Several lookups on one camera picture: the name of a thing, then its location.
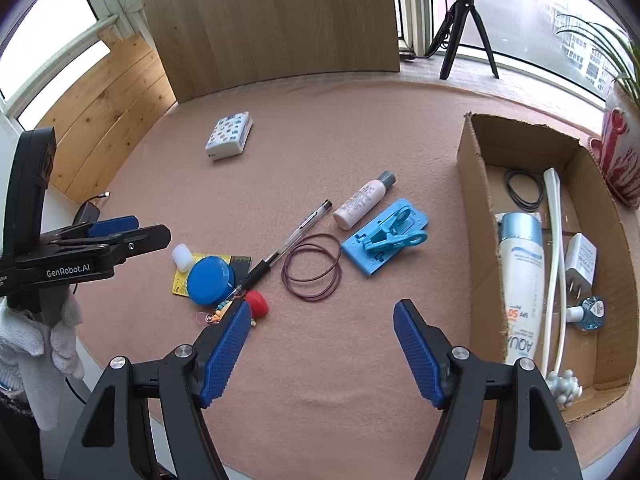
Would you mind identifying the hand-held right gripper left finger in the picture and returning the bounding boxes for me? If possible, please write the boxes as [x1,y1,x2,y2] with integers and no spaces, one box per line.
[57,300,253,480]

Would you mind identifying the brown cardboard box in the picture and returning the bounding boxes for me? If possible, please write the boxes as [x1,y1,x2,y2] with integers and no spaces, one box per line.
[456,112,633,423]

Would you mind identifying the person's left hand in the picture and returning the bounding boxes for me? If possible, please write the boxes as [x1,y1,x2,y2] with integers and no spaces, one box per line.
[0,287,85,432]

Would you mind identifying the light wooden board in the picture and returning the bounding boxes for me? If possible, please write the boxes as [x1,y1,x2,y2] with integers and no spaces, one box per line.
[137,0,401,104]

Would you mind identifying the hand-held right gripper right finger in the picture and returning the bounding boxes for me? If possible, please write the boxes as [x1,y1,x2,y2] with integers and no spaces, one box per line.
[392,299,583,480]

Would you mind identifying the white neck massager grey balls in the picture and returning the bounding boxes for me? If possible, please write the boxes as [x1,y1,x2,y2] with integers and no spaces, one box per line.
[541,167,585,409]

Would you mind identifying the black charging cable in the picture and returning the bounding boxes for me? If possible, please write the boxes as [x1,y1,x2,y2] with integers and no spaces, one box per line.
[72,191,111,226]

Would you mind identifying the person's left forearm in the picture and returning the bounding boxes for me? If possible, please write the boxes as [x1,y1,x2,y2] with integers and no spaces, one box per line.
[0,385,41,480]

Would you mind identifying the black tripod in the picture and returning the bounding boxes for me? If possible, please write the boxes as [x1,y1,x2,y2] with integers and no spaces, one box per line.
[431,0,501,81]

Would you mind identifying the black hair ties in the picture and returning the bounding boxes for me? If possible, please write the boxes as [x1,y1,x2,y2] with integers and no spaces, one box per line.
[504,169,543,211]

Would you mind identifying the yellow card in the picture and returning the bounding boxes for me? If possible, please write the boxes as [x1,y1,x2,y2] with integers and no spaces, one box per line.
[171,253,251,297]

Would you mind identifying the small clear blue bottle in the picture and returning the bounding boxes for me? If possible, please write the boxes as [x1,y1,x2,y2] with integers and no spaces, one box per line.
[565,296,606,332]

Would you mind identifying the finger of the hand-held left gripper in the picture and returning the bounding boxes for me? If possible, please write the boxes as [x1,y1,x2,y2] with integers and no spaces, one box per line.
[42,224,172,262]
[60,216,140,238]

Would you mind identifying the white wall charger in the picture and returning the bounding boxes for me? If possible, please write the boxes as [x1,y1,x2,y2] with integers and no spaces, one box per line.
[564,232,598,311]

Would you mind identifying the small translucent white cap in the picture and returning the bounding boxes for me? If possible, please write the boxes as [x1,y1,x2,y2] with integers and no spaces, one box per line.
[171,244,195,273]

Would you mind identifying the green spider plant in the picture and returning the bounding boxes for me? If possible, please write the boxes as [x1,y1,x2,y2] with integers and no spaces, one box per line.
[555,12,640,106]

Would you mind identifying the black ring light cable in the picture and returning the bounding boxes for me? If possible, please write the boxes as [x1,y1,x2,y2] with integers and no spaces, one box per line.
[400,0,456,61]

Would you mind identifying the white red flower pot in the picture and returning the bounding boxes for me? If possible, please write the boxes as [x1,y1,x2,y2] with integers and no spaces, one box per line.
[597,82,640,208]

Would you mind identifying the clear pen black grip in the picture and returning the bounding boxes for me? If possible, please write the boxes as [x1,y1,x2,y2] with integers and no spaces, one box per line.
[234,200,333,293]

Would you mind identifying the blue round tin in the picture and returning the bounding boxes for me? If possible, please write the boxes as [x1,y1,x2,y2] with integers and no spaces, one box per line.
[186,256,236,306]

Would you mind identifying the pink pot saucer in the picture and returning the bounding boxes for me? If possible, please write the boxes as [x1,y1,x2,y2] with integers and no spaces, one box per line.
[587,135,640,211]

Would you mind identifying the maroon hair ties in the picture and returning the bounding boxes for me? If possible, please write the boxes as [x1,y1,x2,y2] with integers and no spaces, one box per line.
[281,233,342,303]

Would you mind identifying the white dotted tissue pack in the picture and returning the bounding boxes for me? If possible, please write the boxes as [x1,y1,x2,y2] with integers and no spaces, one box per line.
[204,113,254,162]

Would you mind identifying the small lotion bottle grey cap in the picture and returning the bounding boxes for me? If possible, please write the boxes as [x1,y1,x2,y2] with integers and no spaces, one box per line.
[332,170,397,231]

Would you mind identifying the orange keychain charm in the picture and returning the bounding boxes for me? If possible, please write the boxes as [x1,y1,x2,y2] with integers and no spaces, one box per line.
[195,297,258,328]

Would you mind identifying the light blue plastic clip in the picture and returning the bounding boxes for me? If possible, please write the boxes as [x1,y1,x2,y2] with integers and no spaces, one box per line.
[364,205,428,252]

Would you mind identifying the blue plastic phone stand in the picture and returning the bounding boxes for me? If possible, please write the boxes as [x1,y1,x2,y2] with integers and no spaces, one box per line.
[341,198,430,278]

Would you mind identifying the pine plank panel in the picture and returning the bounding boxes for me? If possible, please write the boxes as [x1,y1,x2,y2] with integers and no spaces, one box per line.
[30,30,177,196]

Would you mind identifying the pink tablecloth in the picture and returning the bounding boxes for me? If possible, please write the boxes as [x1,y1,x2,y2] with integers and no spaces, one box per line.
[75,77,640,471]

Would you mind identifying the small red round piece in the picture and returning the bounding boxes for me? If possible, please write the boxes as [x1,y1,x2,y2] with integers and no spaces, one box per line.
[245,290,269,319]

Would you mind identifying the white sunscreen bottle blue cap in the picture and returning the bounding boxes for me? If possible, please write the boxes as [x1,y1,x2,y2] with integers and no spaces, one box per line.
[495,211,546,367]

